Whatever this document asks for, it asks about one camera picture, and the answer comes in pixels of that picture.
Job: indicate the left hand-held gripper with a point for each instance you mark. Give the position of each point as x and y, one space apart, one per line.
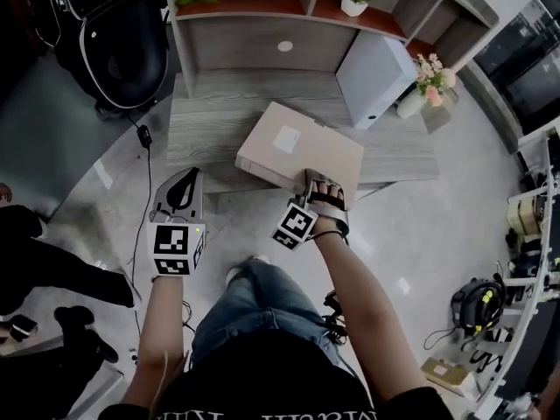
172 243

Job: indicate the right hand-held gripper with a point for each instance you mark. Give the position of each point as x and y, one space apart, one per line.
293 228

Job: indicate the beige cardboard box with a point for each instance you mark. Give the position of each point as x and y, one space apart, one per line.
306 147

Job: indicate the light blue box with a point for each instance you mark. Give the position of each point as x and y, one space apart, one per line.
376 77

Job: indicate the person's right forearm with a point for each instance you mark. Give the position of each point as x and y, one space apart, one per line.
363 304

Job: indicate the person's left forearm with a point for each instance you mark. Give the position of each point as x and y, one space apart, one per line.
157 335

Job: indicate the person's right hand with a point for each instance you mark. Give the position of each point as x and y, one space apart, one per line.
328 191

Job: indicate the person's left white shoe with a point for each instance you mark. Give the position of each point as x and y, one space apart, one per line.
235 276

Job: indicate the person's white shoe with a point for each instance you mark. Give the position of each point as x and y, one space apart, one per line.
235 276
260 259

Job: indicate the person's right white shoe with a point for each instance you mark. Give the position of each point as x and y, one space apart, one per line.
260 259

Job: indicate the white ribbed vase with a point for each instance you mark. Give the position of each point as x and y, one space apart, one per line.
409 105

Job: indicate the person's legs in blue jeans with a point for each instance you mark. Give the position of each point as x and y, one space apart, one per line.
262 304

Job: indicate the white paper scrap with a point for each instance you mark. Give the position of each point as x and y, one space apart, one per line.
402 286

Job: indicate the grey wooden desk with shelves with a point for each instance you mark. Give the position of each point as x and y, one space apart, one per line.
240 55

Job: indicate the small black monitor rig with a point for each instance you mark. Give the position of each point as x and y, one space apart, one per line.
336 317

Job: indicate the pink and white flower bouquet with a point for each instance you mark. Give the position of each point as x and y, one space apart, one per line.
435 81

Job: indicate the small plant in white pot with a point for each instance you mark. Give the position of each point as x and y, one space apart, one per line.
353 6

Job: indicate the grey door mat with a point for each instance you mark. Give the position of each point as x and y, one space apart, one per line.
490 112

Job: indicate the person's black shirt torso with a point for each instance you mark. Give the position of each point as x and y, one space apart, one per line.
271 383

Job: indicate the black glass double door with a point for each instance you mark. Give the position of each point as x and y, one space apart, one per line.
525 72

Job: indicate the white long office bench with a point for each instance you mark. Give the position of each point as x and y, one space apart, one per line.
531 317

